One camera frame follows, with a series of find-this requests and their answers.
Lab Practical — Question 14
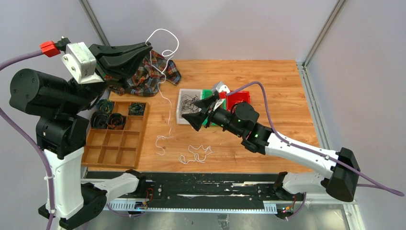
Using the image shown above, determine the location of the green patterned fabric roll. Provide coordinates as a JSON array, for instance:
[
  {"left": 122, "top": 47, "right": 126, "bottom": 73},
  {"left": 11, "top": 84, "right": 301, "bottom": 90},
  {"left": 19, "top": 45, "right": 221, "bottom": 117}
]
[{"left": 96, "top": 99, "right": 114, "bottom": 114}]

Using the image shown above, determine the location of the red plastic bin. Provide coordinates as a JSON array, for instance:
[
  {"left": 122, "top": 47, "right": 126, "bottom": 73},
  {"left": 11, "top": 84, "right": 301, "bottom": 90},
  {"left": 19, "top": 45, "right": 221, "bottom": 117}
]
[{"left": 226, "top": 91, "right": 251, "bottom": 111}]

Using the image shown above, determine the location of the right aluminium frame post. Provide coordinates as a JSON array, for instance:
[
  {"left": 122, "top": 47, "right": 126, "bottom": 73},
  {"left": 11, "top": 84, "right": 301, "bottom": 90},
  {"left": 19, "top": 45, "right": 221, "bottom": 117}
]
[{"left": 303, "top": 0, "right": 347, "bottom": 68}]

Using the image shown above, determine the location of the left aluminium frame post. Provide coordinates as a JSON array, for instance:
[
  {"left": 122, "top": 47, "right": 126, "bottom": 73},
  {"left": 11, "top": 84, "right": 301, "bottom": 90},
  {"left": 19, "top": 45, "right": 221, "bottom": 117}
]
[{"left": 79, "top": 0, "right": 110, "bottom": 46}]

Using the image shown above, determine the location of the white cable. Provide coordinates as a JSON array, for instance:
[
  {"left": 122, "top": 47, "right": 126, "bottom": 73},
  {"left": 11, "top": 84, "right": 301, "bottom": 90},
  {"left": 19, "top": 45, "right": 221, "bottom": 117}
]
[
  {"left": 178, "top": 144, "right": 215, "bottom": 165},
  {"left": 144, "top": 28, "right": 180, "bottom": 156}
]

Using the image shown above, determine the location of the aluminium front rail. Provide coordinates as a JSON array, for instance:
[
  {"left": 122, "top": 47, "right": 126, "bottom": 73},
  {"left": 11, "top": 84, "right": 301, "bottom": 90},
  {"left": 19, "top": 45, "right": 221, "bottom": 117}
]
[{"left": 57, "top": 177, "right": 365, "bottom": 230}]

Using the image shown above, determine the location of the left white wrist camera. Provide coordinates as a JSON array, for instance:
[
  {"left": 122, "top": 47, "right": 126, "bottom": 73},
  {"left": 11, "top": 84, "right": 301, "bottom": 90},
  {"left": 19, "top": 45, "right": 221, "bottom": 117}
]
[{"left": 61, "top": 42, "right": 103, "bottom": 84}]

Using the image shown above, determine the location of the white plastic bin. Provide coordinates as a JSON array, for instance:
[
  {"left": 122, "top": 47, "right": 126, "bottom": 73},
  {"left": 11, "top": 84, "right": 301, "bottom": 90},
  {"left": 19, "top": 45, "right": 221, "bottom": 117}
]
[{"left": 176, "top": 89, "right": 203, "bottom": 125}]

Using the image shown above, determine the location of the wooden compartment tray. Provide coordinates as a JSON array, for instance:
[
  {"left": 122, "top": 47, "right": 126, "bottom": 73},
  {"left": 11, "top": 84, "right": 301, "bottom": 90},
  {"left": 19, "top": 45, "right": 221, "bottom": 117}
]
[{"left": 81, "top": 102, "right": 150, "bottom": 169}]

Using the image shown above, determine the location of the aluminium frame post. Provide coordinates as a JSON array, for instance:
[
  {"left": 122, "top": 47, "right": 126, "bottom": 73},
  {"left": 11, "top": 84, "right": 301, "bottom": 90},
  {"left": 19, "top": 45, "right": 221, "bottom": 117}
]
[
  {"left": 303, "top": 0, "right": 347, "bottom": 68},
  {"left": 79, "top": 0, "right": 110, "bottom": 46}
]

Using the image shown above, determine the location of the dark fabric roll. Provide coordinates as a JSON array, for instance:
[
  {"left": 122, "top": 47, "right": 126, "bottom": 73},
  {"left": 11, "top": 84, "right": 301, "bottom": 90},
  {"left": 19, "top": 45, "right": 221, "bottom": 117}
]
[{"left": 90, "top": 111, "right": 109, "bottom": 129}]

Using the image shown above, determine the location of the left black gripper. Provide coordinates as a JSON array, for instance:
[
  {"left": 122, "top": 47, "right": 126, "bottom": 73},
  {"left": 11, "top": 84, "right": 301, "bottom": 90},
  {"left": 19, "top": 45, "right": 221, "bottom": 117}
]
[{"left": 64, "top": 40, "right": 154, "bottom": 112}]

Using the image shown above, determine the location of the brown fabric roll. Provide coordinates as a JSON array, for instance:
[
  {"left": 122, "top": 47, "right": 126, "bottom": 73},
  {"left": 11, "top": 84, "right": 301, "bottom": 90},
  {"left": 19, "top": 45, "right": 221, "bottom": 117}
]
[{"left": 107, "top": 113, "right": 126, "bottom": 130}]

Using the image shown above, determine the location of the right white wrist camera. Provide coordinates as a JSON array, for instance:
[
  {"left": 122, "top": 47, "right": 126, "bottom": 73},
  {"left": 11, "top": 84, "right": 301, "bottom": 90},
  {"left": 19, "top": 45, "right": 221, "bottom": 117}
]
[{"left": 211, "top": 81, "right": 230, "bottom": 110}]

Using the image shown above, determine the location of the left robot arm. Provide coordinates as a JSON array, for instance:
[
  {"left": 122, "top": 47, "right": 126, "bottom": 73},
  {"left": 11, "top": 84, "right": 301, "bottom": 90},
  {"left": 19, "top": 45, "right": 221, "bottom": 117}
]
[{"left": 1, "top": 38, "right": 152, "bottom": 230}]

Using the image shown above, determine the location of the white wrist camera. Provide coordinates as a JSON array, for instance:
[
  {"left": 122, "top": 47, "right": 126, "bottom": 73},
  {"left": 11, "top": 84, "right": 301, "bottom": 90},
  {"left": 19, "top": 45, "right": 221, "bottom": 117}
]
[
  {"left": 61, "top": 42, "right": 103, "bottom": 84},
  {"left": 211, "top": 81, "right": 230, "bottom": 110}
]

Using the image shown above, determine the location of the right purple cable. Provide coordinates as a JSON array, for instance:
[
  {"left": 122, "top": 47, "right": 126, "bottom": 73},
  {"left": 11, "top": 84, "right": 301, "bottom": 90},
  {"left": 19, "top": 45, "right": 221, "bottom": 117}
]
[{"left": 219, "top": 81, "right": 406, "bottom": 220}]

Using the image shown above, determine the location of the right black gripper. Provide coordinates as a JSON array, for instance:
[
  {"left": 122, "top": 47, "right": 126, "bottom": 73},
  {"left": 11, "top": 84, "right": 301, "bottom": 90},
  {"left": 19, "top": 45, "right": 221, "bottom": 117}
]
[{"left": 181, "top": 96, "right": 243, "bottom": 138}]

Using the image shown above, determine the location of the green plastic bin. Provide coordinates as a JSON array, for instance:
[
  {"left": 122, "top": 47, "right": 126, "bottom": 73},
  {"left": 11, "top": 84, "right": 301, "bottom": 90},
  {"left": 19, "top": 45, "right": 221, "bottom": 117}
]
[{"left": 201, "top": 90, "right": 226, "bottom": 128}]

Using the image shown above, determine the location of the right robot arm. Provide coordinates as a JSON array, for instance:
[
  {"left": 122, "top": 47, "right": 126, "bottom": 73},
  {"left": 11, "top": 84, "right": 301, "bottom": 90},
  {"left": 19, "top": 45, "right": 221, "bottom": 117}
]
[{"left": 182, "top": 94, "right": 360, "bottom": 202}]

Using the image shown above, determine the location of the plaid cloth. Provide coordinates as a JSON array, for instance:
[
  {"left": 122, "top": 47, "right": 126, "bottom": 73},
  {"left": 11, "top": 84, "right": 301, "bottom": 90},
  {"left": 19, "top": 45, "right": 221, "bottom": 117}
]
[{"left": 109, "top": 50, "right": 181, "bottom": 97}]

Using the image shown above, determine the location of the black cable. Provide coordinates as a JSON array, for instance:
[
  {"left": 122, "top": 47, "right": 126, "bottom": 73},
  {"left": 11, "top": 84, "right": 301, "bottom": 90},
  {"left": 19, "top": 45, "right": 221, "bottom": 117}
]
[{"left": 179, "top": 93, "right": 201, "bottom": 121}]

